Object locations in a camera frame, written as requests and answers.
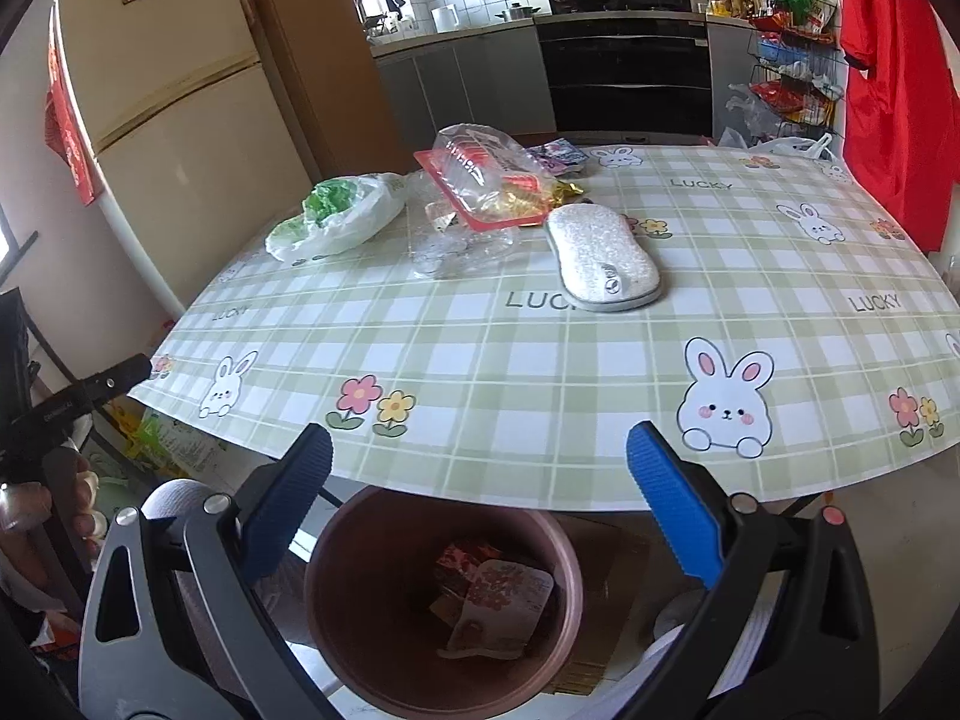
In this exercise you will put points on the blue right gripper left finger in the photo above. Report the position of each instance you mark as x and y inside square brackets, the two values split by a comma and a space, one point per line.
[274, 500]

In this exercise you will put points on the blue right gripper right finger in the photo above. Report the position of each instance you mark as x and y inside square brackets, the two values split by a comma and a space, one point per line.
[684, 499]

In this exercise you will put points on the dark red snack wrapper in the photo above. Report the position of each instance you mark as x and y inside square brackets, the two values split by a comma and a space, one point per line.
[454, 571]

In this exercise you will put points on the white printed lid film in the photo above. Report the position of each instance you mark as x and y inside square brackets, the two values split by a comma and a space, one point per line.
[501, 612]

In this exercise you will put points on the gold foil wrapper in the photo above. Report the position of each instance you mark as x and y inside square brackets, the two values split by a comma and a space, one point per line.
[528, 199]

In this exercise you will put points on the purple blue snack wrapper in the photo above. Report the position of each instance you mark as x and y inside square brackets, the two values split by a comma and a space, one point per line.
[560, 158]

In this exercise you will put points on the grey lower kitchen cabinets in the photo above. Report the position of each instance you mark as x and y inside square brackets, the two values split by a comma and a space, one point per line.
[495, 76]

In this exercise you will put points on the person's left hand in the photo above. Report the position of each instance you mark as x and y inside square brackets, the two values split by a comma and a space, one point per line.
[29, 505]

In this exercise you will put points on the checkered bunny tablecloth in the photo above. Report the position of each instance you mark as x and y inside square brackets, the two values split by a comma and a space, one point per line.
[801, 343]

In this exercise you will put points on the white bag with greens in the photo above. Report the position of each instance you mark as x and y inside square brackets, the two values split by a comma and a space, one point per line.
[338, 215]

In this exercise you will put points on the white scrubbing sponge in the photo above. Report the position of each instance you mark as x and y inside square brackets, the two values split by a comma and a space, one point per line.
[602, 268]

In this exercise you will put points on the crumpled clear plastic wrap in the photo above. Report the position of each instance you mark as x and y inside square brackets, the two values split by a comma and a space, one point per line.
[442, 247]

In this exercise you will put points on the red fridge banner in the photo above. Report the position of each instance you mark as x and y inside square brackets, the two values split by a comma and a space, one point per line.
[61, 132]

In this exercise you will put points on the clear red plastic tray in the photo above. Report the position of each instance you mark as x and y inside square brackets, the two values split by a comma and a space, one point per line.
[469, 162]

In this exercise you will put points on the cream two-door refrigerator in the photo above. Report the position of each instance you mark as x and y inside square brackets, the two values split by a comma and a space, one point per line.
[183, 130]

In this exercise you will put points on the white green shopping bag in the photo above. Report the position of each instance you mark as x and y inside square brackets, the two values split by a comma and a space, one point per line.
[798, 147]

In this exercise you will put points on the red hanging apron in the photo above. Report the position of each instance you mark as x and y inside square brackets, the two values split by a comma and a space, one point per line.
[901, 135]

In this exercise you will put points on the black oven range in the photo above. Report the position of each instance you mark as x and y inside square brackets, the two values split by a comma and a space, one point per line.
[639, 67]

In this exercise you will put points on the white electric kettle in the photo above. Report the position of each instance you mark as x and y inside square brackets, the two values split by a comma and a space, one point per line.
[446, 18]

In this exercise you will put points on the steel cooking pot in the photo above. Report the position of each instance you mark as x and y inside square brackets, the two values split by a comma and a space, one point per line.
[516, 12]

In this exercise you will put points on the wire snack rack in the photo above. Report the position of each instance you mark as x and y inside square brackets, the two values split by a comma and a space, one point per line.
[798, 72]

